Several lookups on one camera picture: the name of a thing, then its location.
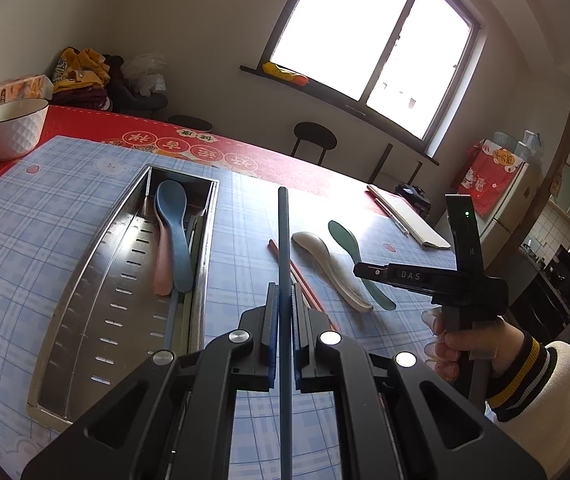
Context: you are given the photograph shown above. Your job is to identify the black round-back chair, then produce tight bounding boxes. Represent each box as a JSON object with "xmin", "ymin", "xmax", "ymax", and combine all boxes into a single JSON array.
[{"xmin": 291, "ymin": 121, "xmax": 338, "ymax": 167}]

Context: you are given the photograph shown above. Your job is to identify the black rice cooker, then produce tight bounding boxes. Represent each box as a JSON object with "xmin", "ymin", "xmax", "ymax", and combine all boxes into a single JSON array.
[{"xmin": 395, "ymin": 185, "xmax": 432, "ymax": 218}]

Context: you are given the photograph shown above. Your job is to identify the tissue pack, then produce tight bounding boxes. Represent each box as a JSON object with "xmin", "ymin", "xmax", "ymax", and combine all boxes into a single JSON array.
[{"xmin": 0, "ymin": 75, "xmax": 54, "ymax": 108}]

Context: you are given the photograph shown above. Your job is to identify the white bowl with soup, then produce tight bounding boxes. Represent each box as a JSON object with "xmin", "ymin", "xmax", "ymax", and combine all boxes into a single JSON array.
[{"xmin": 0, "ymin": 98, "xmax": 50, "ymax": 162}]

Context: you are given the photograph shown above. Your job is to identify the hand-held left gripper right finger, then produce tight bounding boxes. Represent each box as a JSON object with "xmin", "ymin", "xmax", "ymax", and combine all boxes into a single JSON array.
[{"xmin": 291, "ymin": 282, "xmax": 548, "ymax": 480}]

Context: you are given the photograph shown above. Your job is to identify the white fridge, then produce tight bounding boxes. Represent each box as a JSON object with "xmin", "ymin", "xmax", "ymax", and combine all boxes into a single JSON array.
[{"xmin": 478, "ymin": 160, "xmax": 541, "ymax": 276}]

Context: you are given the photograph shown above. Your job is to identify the window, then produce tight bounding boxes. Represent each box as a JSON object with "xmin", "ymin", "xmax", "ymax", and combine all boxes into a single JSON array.
[{"xmin": 260, "ymin": 0, "xmax": 481, "ymax": 143}]

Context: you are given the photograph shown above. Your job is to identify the person's right hand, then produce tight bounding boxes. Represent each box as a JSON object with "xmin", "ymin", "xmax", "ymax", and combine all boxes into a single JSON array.
[{"xmin": 422, "ymin": 309, "xmax": 523, "ymax": 381}]

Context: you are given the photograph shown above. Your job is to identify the red printed cloth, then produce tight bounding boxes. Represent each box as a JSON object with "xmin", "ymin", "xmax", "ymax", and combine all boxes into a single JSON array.
[{"xmin": 458, "ymin": 139, "xmax": 528, "ymax": 218}]

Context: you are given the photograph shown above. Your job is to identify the blue spoon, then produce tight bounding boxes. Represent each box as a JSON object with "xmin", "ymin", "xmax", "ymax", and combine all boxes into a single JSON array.
[{"xmin": 155, "ymin": 180, "xmax": 196, "ymax": 295}]

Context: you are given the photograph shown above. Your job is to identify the dark window sill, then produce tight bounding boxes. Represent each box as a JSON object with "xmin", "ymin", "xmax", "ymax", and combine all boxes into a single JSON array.
[{"xmin": 239, "ymin": 64, "xmax": 440, "ymax": 167}]

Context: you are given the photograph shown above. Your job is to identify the green spoon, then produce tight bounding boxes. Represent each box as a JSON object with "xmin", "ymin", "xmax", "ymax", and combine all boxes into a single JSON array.
[{"xmin": 327, "ymin": 219, "xmax": 397, "ymax": 312}]

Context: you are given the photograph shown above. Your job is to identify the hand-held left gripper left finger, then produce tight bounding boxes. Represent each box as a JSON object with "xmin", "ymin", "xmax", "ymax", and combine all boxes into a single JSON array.
[{"xmin": 21, "ymin": 282, "xmax": 281, "ymax": 480}]

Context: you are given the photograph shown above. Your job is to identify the beige notebook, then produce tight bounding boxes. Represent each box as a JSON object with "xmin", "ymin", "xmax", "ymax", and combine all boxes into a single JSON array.
[{"xmin": 367, "ymin": 184, "xmax": 452, "ymax": 250}]

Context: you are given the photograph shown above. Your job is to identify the dark blue chopstick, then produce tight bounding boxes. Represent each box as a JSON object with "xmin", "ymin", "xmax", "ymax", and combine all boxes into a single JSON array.
[
  {"xmin": 277, "ymin": 186, "xmax": 293, "ymax": 480},
  {"xmin": 162, "ymin": 290, "xmax": 181, "ymax": 356}
]

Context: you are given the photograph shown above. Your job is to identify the yellow item on sill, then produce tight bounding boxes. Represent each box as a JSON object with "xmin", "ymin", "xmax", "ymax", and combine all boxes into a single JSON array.
[{"xmin": 262, "ymin": 61, "xmax": 310, "ymax": 86}]

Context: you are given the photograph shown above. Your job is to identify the clear plastic bag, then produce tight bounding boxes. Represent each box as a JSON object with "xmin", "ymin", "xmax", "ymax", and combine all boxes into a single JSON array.
[{"xmin": 122, "ymin": 51, "xmax": 168, "ymax": 96}]

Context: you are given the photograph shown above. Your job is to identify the stainless steel utensil tray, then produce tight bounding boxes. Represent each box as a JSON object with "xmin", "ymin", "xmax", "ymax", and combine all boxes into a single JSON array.
[{"xmin": 26, "ymin": 162, "xmax": 221, "ymax": 431}]

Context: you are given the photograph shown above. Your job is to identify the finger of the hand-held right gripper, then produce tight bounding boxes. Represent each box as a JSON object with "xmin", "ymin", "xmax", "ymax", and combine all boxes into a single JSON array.
[{"xmin": 354, "ymin": 261, "xmax": 392, "ymax": 285}]

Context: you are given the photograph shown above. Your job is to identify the pink spoon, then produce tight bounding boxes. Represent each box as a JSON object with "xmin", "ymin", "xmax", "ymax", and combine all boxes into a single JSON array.
[{"xmin": 152, "ymin": 220, "xmax": 176, "ymax": 297}]

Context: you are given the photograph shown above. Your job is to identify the clear plastic containers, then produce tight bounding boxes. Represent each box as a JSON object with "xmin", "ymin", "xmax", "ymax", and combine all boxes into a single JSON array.
[{"xmin": 492, "ymin": 130, "xmax": 541, "ymax": 161}]

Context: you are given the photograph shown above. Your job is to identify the pen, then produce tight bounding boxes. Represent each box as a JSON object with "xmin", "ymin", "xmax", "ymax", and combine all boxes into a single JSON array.
[{"xmin": 375, "ymin": 197, "xmax": 408, "ymax": 236}]

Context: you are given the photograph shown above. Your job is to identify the red printed tablecloth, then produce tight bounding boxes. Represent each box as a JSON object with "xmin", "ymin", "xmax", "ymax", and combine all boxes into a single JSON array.
[{"xmin": 0, "ymin": 105, "xmax": 406, "ymax": 211}]

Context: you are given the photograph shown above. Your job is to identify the dark armchair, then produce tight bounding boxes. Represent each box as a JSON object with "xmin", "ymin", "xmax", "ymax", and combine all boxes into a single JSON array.
[{"xmin": 107, "ymin": 67, "xmax": 168, "ymax": 116}]

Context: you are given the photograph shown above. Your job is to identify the dark folding frame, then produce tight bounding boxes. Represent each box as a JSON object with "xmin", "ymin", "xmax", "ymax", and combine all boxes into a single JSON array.
[{"xmin": 367, "ymin": 143, "xmax": 423, "ymax": 186}]

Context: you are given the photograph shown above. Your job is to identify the beige spoon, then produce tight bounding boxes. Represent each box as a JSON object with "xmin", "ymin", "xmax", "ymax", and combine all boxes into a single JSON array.
[{"xmin": 291, "ymin": 231, "xmax": 374, "ymax": 312}]

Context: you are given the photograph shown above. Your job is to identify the pile of clothes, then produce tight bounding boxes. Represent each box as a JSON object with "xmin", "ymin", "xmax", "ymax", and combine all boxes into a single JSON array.
[{"xmin": 52, "ymin": 47, "xmax": 116, "ymax": 111}]

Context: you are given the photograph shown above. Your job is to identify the dark kitchen cabinet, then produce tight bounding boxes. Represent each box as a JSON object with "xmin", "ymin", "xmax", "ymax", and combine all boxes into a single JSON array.
[{"xmin": 508, "ymin": 245, "xmax": 570, "ymax": 346}]

